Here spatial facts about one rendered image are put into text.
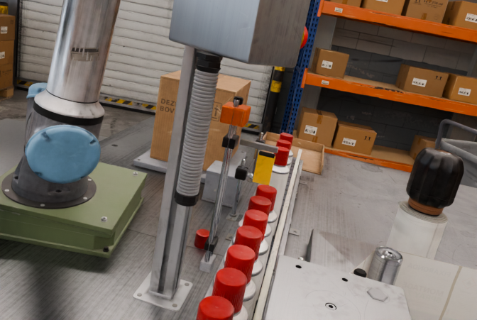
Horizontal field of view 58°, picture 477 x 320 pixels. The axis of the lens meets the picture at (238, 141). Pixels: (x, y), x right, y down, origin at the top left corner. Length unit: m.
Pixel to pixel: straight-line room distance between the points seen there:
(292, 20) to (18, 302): 0.62
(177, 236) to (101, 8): 0.39
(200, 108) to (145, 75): 4.68
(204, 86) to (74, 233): 0.49
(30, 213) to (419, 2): 4.22
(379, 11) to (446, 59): 1.46
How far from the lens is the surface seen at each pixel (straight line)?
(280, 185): 0.93
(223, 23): 0.55
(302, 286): 0.36
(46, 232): 0.95
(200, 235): 0.98
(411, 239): 0.84
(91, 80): 0.76
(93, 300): 0.82
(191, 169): 0.58
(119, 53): 5.29
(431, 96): 4.82
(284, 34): 0.55
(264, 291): 0.75
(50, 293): 0.84
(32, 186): 0.96
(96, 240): 0.92
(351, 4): 4.54
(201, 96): 0.55
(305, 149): 1.91
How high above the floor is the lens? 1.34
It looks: 16 degrees down
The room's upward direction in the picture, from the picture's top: 11 degrees clockwise
